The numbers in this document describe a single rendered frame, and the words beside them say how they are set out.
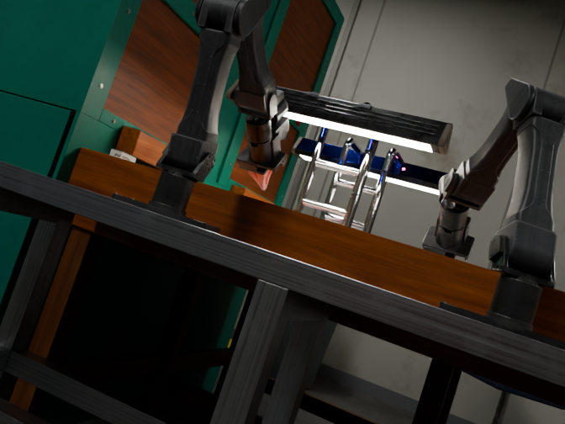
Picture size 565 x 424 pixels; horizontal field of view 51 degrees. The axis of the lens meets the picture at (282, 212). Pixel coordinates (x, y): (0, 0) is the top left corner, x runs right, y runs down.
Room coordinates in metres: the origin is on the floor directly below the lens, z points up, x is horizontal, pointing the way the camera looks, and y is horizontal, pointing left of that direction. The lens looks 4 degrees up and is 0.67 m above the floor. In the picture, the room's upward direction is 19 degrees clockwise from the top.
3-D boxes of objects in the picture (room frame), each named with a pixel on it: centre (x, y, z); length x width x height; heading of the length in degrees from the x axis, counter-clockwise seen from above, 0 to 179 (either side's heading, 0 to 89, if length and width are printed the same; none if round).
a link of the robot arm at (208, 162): (1.08, 0.20, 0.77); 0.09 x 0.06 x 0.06; 71
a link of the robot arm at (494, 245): (0.89, -0.36, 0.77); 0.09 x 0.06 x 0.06; 93
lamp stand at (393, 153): (2.01, -0.23, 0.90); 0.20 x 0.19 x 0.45; 68
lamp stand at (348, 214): (1.64, -0.08, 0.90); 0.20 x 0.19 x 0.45; 68
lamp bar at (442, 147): (1.56, -0.05, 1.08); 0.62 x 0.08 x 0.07; 68
